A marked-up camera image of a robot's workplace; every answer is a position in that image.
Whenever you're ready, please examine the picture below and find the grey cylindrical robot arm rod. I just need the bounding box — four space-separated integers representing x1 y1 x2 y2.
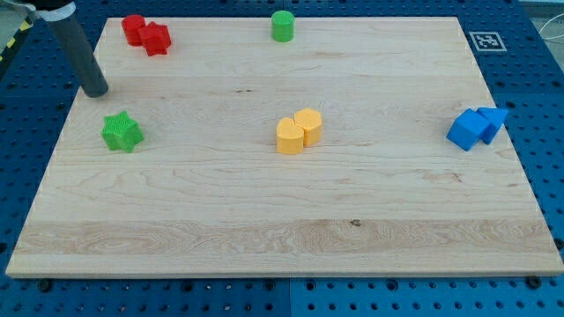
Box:
26 0 108 98

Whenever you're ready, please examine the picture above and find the green star block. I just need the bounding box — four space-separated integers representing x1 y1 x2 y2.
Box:
100 111 145 153

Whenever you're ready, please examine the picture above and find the red star block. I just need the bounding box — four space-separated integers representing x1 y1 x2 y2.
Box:
137 22 172 56

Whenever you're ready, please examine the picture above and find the yellow heart block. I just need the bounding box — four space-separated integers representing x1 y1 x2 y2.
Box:
276 117 304 155

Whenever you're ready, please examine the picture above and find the yellow hexagon block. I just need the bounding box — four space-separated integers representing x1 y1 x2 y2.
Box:
294 107 323 146

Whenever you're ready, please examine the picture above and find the wooden board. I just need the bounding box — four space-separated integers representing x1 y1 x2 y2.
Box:
6 17 563 278

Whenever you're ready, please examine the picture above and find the green cylinder block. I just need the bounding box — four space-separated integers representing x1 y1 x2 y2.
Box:
271 11 294 42

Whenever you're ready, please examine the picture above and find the blue cube block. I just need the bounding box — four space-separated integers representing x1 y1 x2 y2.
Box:
446 108 489 151

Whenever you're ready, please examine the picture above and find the red cylinder block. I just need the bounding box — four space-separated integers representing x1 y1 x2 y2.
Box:
122 14 146 47

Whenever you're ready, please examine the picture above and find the blue triangle block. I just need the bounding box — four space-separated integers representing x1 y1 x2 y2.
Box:
477 107 508 144

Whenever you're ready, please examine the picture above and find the white fiducial marker tag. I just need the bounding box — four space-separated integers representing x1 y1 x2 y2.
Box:
469 31 507 52

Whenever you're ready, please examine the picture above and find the yellow black hazard tape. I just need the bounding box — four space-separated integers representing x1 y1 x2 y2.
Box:
1 18 33 64

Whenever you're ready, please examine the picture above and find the white cable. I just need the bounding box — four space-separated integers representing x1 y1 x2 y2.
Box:
538 11 564 41

